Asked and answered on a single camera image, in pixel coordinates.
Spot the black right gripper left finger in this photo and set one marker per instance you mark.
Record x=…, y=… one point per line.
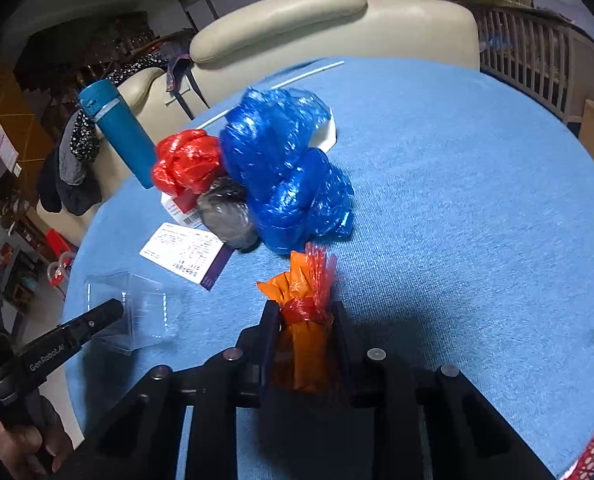
x=262, y=353

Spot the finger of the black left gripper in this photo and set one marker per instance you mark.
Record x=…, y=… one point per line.
x=67, y=339

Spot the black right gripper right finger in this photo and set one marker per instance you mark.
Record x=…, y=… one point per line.
x=353, y=371

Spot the orange candy wrapper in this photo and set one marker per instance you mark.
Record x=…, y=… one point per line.
x=302, y=360

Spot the clear plastic box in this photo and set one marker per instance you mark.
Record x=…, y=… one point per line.
x=150, y=315

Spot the blue plastic bag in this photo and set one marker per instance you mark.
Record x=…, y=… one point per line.
x=294, y=193

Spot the left hand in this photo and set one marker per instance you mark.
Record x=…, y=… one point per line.
x=19, y=445

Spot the long white medicine box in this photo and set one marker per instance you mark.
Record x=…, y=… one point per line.
x=196, y=255

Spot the black plastic bag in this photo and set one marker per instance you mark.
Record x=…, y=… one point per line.
x=224, y=211

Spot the white orange medicine box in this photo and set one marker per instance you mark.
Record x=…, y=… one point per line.
x=182, y=209

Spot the blue round table cloth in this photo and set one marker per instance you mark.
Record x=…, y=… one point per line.
x=473, y=245

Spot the dark clothes on sofa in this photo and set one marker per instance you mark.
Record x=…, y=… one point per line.
x=66, y=179

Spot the red plastic bag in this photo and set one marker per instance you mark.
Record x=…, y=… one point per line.
x=187, y=161

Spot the blue thermos bottle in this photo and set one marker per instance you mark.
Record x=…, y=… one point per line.
x=103, y=103

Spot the white drinking straw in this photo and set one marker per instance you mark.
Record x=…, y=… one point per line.
x=282, y=84

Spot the beige leather sofa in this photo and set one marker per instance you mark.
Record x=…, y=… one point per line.
x=268, y=36

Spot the wooden slatted crib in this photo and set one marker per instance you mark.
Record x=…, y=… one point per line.
x=538, y=52

